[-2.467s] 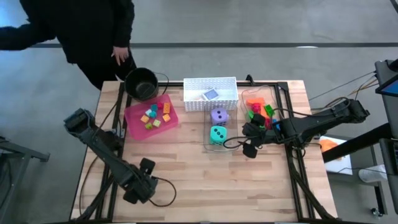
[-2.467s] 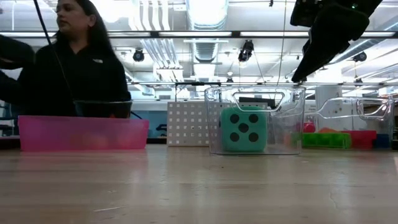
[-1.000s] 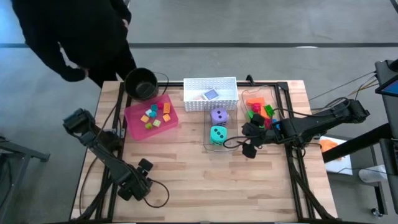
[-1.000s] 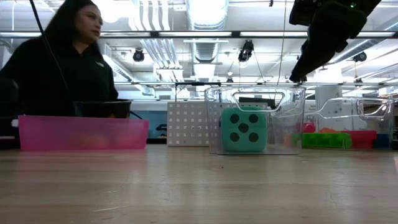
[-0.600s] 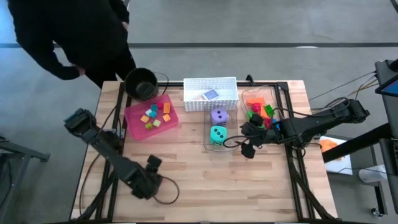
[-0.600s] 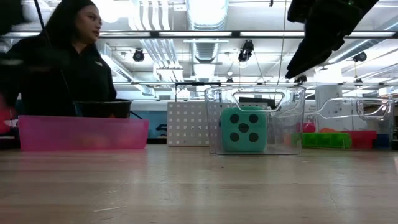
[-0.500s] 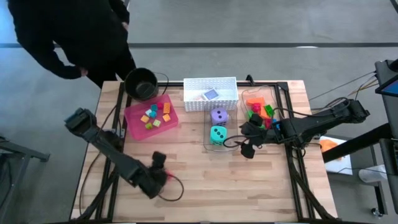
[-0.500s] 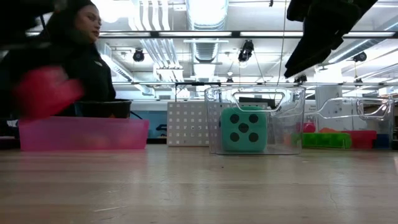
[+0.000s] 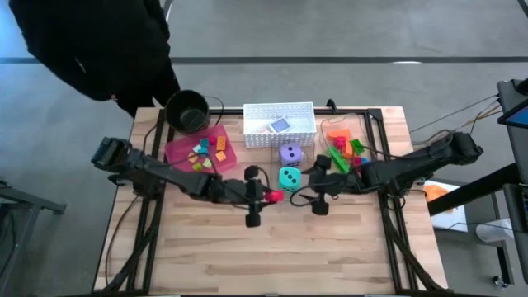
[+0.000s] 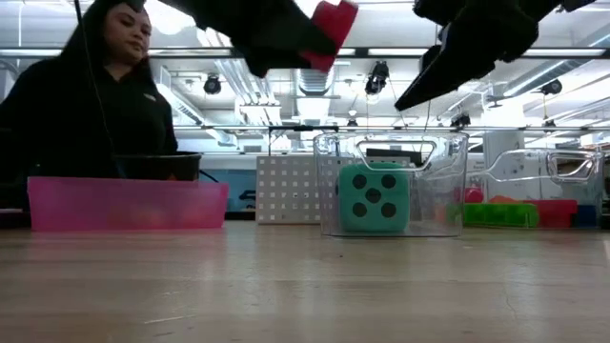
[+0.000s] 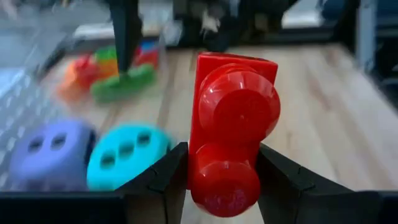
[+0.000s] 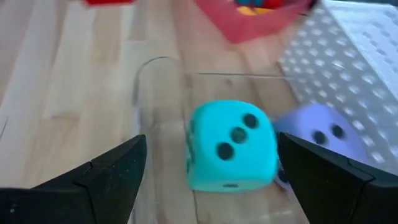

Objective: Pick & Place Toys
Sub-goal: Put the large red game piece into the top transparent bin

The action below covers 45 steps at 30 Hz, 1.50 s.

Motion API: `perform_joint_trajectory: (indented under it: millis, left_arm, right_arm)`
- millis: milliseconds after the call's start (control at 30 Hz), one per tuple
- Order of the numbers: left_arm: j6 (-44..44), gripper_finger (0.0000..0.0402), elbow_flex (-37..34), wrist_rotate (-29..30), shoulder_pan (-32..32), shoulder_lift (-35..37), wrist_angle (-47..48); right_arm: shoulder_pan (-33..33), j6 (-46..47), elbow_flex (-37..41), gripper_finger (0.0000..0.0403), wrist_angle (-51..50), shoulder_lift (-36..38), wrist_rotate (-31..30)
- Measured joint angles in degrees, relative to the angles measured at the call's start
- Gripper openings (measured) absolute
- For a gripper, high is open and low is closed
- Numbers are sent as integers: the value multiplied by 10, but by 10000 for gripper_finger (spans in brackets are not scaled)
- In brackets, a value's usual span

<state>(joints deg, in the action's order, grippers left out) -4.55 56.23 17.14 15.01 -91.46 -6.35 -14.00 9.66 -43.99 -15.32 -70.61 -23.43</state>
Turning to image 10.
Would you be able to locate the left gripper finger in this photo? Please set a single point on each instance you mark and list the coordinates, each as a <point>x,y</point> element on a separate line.
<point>305,40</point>
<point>271,62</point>

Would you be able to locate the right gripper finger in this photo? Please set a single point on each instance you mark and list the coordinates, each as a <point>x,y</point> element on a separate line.
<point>430,57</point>
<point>476,52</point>

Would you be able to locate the clear plastic bin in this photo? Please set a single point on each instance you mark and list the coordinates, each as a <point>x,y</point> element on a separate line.
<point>572,167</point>
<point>448,181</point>

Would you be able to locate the teal foam die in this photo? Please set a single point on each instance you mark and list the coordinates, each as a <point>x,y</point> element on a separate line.
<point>400,209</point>

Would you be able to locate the green toy brick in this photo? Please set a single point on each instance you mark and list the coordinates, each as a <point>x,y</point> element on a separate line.
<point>505,215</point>
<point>457,214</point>

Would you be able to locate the blue toy brick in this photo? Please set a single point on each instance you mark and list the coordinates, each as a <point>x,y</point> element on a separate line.
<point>586,215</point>

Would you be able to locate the black ceiling spotlight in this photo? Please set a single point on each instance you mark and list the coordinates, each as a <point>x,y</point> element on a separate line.
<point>552,87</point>
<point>212,85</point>

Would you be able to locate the black framed background table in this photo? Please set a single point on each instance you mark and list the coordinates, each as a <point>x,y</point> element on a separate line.
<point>286,127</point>

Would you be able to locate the white perforated panel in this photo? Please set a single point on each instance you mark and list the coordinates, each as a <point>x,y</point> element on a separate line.
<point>286,190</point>

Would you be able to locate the blue background panel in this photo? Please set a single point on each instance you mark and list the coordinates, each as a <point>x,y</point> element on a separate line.
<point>233,186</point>

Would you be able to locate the black bucket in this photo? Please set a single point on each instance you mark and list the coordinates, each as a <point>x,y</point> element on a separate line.
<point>157,166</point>

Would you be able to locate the pink translucent plastic tray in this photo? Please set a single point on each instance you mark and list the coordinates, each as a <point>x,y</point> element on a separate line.
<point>124,205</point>

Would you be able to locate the person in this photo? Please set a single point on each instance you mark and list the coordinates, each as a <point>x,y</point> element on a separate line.
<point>57,119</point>

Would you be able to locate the silver ventilation duct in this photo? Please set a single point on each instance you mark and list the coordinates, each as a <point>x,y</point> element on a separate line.
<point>314,81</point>

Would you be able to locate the black overhead frame bar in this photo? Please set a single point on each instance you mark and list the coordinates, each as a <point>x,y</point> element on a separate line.
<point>381,52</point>

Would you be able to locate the black hanging ceiling camera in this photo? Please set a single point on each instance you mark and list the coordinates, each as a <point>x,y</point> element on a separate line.
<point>377,76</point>

